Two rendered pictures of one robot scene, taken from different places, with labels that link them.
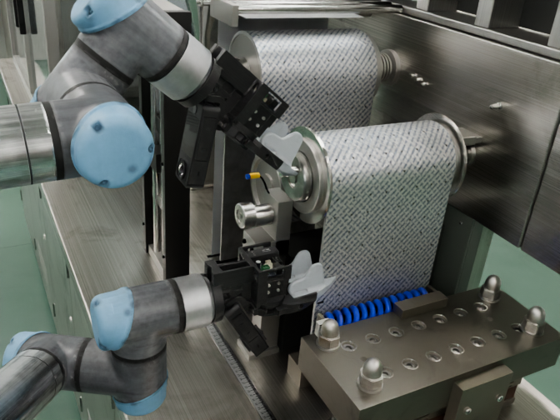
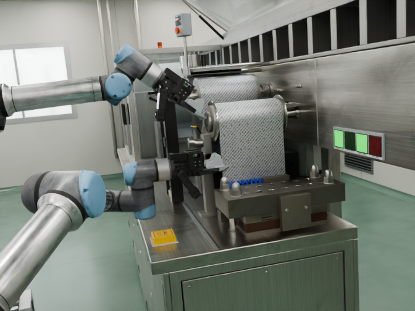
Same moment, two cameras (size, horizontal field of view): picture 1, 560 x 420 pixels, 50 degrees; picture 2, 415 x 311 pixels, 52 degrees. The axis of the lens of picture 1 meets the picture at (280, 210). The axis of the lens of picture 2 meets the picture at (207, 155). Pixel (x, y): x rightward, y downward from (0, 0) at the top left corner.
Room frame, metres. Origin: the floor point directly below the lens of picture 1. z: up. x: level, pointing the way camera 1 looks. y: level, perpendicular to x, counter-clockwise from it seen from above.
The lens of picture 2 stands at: (-0.64, -0.43, 1.39)
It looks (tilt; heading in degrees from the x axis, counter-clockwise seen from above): 10 degrees down; 16
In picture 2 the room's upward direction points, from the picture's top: 5 degrees counter-clockwise
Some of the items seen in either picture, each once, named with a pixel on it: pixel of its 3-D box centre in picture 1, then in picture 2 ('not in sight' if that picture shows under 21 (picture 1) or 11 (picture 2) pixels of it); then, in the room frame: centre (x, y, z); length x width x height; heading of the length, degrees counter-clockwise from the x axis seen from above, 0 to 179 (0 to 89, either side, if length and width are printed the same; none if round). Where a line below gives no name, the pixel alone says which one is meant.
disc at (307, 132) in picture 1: (305, 175); (212, 121); (0.82, -0.03, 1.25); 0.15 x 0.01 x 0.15; 30
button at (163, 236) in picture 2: not in sight; (163, 236); (0.57, 0.09, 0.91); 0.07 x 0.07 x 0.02; 30
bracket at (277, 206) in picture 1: (262, 277); (203, 175); (0.83, 0.02, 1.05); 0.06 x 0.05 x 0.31; 120
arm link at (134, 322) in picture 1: (137, 316); (140, 173); (0.64, 0.18, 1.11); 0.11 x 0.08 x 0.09; 120
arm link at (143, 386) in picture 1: (127, 370); (139, 201); (0.64, 0.19, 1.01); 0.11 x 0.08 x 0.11; 88
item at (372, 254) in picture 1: (380, 257); (253, 157); (0.83, -0.17, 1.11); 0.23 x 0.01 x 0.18; 120
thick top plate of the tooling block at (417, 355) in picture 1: (433, 351); (278, 194); (0.75, -0.26, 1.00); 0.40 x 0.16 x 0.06; 120
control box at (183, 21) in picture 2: not in sight; (181, 25); (1.31, 0.21, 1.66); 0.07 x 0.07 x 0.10; 47
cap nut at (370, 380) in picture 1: (372, 372); (236, 189); (0.63, -0.14, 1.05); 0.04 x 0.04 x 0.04
